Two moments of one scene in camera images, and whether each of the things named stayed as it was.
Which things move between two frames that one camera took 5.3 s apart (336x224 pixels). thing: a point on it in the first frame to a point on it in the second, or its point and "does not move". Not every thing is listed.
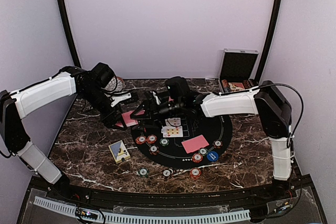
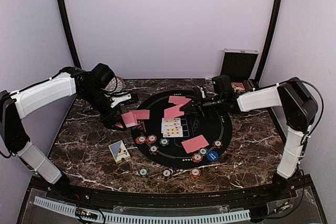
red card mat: [195, 144] does not move
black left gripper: [112, 118] does not move
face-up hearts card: [172, 131] does not move
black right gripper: [151, 106] to [200, 104]
